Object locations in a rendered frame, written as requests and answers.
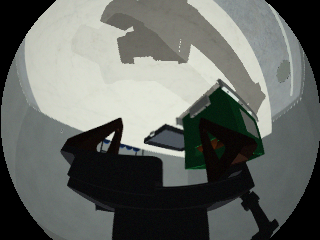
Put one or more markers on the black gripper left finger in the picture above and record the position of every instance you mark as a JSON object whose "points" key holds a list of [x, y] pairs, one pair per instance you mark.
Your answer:
{"points": [[89, 140]]}

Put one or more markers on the green crate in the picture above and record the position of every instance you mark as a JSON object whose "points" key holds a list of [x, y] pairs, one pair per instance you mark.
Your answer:
{"points": [[225, 111]]}

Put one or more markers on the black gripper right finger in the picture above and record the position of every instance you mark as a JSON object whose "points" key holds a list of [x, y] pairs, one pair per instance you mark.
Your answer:
{"points": [[238, 148]]}

